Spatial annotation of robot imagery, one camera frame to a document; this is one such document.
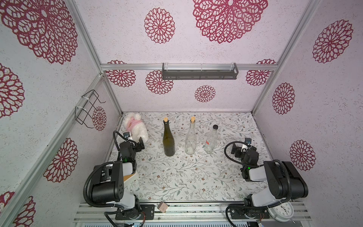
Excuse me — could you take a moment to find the clear bottle with red label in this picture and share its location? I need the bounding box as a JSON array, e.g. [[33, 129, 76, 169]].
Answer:
[[203, 124, 219, 154]]

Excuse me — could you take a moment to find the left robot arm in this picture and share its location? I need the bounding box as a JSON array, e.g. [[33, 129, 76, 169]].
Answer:
[[83, 138, 145, 219]]

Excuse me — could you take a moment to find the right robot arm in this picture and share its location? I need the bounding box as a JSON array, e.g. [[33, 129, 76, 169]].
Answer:
[[224, 141, 309, 214]]

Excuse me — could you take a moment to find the dark green wine bottle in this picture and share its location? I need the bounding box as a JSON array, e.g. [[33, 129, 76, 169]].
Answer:
[[163, 117, 175, 157]]

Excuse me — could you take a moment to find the tall clear corked bottle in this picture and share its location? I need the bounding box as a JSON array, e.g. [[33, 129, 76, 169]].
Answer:
[[185, 116, 197, 155]]

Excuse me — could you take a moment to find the white plush toy pink shirt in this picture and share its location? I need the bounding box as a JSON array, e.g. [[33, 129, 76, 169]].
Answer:
[[123, 112, 149, 143]]

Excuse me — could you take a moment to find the white analog clock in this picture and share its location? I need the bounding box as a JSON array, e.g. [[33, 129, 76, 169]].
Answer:
[[268, 202, 294, 222]]

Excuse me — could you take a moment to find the small wooden block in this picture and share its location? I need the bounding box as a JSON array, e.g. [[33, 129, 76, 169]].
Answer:
[[157, 201, 169, 213]]

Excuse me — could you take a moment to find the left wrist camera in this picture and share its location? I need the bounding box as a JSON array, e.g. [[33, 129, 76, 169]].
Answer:
[[123, 131, 132, 141]]

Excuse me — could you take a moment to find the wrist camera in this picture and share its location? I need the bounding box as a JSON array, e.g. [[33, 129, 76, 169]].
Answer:
[[123, 131, 132, 141], [242, 138, 252, 152]]

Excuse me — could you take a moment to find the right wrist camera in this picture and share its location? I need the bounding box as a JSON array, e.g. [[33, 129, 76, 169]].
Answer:
[[242, 138, 252, 152]]

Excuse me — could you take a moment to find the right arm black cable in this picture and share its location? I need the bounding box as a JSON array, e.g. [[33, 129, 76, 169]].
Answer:
[[223, 141, 293, 227]]

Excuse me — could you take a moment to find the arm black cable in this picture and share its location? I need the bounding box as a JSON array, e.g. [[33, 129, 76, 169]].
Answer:
[[223, 141, 293, 227], [83, 130, 134, 227]]

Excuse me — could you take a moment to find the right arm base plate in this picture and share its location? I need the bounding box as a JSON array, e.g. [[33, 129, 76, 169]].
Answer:
[[229, 204, 270, 219]]

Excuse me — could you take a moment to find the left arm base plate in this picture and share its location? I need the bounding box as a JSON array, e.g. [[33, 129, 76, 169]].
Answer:
[[115, 204, 155, 220]]

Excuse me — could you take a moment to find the black wire wall basket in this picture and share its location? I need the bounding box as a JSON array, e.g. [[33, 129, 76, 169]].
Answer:
[[74, 89, 105, 129]]

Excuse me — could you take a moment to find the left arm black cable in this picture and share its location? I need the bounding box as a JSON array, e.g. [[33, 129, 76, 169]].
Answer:
[[83, 130, 134, 227]]

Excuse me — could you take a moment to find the black wall shelf rack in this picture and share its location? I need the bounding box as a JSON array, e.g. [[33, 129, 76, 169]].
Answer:
[[162, 63, 239, 80]]

